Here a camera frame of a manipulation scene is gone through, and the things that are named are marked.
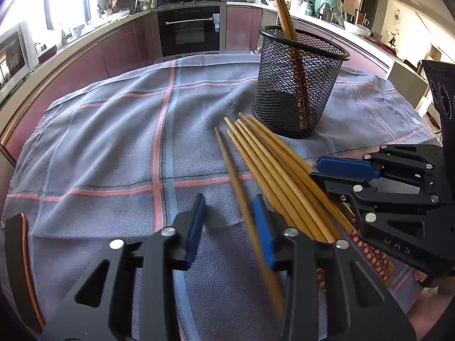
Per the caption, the grey checked tablecloth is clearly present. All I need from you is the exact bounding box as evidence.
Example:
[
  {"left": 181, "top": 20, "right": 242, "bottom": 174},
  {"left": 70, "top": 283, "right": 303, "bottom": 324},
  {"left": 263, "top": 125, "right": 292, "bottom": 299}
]
[{"left": 0, "top": 51, "right": 441, "bottom": 341}]

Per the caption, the steel thermos flask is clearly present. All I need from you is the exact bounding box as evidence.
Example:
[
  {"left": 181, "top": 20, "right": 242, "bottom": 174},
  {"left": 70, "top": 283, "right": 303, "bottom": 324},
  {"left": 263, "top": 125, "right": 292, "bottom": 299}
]
[{"left": 316, "top": 3, "right": 333, "bottom": 22}]

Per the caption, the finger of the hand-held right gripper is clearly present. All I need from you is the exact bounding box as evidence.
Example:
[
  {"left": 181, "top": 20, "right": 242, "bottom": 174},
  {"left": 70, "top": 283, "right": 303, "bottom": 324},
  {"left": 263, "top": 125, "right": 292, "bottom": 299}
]
[
  {"left": 309, "top": 172, "right": 441, "bottom": 242},
  {"left": 316, "top": 144, "right": 445, "bottom": 187}
]

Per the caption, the pink kitchen cabinet run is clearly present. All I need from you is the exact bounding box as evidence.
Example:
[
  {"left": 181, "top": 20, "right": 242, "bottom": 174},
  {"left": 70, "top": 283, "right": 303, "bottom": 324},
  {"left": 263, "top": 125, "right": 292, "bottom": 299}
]
[{"left": 0, "top": 5, "right": 395, "bottom": 164}]

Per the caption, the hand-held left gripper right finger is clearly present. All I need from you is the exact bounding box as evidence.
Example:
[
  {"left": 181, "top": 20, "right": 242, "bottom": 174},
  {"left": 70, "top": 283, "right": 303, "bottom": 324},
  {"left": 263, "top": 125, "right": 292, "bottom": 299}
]
[{"left": 251, "top": 195, "right": 416, "bottom": 341}]

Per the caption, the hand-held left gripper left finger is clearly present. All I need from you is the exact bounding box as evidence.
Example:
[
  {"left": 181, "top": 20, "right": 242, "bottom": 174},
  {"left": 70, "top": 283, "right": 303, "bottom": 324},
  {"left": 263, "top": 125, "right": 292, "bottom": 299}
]
[{"left": 46, "top": 194, "right": 207, "bottom": 341}]

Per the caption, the black mesh utensil cup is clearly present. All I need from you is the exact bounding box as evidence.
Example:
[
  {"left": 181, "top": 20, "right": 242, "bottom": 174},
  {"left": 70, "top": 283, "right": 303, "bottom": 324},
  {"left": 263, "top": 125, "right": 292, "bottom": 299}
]
[{"left": 252, "top": 26, "right": 351, "bottom": 139}]

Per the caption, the white microwave oven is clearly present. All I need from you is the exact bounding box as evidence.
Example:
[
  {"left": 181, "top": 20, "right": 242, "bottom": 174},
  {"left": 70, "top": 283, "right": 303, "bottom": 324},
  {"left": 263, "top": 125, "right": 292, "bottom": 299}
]
[{"left": 0, "top": 30, "right": 32, "bottom": 98}]

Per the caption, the single chopstick red patterned end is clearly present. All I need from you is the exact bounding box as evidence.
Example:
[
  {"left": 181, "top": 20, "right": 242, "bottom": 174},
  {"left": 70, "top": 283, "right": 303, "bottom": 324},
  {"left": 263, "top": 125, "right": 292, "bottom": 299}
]
[
  {"left": 265, "top": 0, "right": 310, "bottom": 130},
  {"left": 268, "top": 0, "right": 314, "bottom": 130},
  {"left": 214, "top": 127, "right": 285, "bottom": 322}
]

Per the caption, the bunch of wooden chopsticks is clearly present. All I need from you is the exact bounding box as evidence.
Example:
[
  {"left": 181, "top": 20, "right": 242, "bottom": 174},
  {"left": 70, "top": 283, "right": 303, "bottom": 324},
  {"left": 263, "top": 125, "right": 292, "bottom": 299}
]
[{"left": 224, "top": 113, "right": 395, "bottom": 286}]

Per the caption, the black built-in oven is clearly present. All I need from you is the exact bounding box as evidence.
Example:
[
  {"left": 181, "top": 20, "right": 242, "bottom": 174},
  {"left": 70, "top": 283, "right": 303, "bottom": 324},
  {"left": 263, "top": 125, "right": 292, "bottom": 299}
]
[{"left": 156, "top": 5, "right": 223, "bottom": 57}]

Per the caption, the person's right forearm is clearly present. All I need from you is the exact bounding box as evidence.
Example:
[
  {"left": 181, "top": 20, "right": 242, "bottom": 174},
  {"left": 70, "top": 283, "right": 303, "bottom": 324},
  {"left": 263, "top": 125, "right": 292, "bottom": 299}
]
[{"left": 405, "top": 279, "right": 455, "bottom": 341}]

